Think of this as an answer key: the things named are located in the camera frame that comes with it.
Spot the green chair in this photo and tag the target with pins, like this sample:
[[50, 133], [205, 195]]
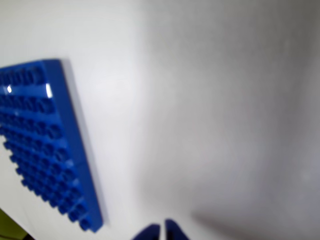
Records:
[[10, 228]]

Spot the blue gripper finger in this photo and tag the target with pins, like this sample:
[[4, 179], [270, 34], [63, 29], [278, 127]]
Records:
[[173, 231], [150, 233]]

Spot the blue 8x8 studded plate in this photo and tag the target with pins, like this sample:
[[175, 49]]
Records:
[[37, 140]]

